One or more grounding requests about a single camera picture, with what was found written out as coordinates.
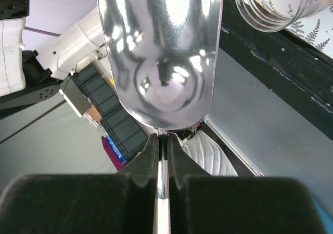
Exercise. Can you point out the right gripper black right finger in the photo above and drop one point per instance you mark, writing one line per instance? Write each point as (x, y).
(201, 203)

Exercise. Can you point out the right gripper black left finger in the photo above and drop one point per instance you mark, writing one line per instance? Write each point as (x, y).
(124, 202)

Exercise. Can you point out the metal scoop spoon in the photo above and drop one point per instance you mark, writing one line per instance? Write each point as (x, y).
(162, 56)

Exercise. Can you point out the clear glass jar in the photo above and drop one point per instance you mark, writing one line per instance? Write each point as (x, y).
(275, 15)

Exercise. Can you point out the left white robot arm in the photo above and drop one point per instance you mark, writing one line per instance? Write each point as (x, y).
(41, 42)

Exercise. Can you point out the floral table mat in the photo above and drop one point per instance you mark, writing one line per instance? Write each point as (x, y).
(315, 30)

